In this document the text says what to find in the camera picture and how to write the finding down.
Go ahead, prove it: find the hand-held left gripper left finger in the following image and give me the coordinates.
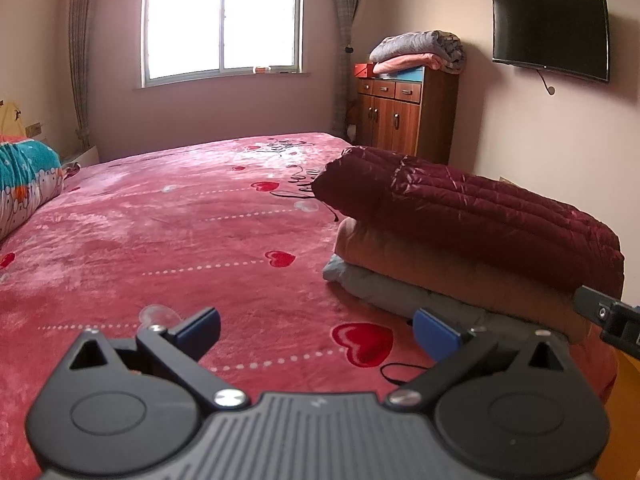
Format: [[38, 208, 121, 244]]
[[67, 306, 251, 411]]

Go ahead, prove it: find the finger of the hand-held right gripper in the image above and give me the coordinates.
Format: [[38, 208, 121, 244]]
[[572, 285, 640, 361]]

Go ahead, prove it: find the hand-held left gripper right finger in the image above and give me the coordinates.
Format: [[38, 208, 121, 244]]
[[385, 307, 573, 407]]

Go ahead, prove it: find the maroon down jacket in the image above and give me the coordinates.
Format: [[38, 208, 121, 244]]
[[311, 146, 626, 302]]

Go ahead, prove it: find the grey folded garment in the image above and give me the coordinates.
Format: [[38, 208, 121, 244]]
[[321, 255, 571, 347]]

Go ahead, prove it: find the bed with pink floral sheet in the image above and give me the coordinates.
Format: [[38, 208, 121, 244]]
[[0, 132, 621, 480]]

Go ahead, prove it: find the white nightstand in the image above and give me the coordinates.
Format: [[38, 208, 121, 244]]
[[60, 146, 100, 169]]

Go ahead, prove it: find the brown wooden cabinet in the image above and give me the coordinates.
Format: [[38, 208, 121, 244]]
[[356, 67, 460, 164]]

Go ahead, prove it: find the teal orange rolled quilt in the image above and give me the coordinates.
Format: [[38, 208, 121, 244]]
[[0, 140, 65, 241]]

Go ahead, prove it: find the pink folded blanket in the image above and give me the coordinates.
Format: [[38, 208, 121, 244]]
[[372, 52, 451, 76]]

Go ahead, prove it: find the yellow pillow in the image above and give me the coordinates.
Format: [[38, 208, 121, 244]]
[[0, 101, 24, 139]]

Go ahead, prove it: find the grey folded blanket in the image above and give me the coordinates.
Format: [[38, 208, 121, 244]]
[[369, 30, 464, 74]]

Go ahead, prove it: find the grey checked curtain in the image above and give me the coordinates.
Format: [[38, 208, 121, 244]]
[[330, 0, 369, 137], [67, 0, 102, 154]]

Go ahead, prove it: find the window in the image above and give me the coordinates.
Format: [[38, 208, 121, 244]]
[[141, 0, 305, 89]]

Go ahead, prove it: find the thin black cord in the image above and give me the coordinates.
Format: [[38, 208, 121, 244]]
[[380, 362, 432, 389]]

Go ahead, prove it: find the black wall television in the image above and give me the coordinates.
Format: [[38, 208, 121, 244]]
[[491, 0, 611, 84]]

